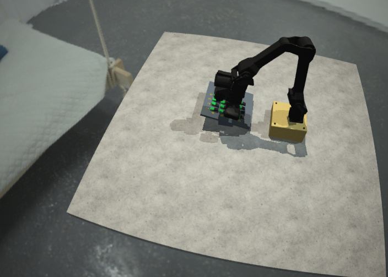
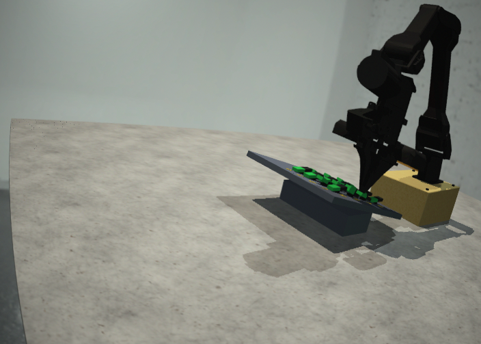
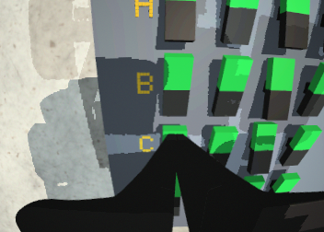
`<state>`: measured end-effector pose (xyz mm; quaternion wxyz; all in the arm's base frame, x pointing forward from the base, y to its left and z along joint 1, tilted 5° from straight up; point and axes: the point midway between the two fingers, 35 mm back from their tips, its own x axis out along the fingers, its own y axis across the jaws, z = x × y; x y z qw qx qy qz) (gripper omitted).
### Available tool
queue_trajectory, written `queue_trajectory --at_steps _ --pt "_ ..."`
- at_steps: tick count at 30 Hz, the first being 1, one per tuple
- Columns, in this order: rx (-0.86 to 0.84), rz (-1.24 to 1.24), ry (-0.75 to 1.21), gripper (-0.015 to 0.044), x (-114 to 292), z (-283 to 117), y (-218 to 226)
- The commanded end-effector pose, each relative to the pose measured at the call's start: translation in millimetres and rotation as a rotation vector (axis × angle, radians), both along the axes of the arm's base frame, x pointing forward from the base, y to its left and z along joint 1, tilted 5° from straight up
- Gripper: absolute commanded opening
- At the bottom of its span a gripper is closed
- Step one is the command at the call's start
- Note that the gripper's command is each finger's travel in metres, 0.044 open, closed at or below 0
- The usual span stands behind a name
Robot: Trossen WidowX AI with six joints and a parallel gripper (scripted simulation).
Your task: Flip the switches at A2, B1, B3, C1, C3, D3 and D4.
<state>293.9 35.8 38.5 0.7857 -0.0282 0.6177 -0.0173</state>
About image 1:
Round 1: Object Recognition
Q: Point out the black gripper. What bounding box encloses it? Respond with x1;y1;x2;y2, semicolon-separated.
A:
224;87;245;120

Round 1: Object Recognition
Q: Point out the grey switch panel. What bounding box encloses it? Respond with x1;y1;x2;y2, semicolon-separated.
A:
200;82;254;130

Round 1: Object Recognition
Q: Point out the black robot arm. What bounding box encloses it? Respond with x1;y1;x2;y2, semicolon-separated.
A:
214;36;316;123

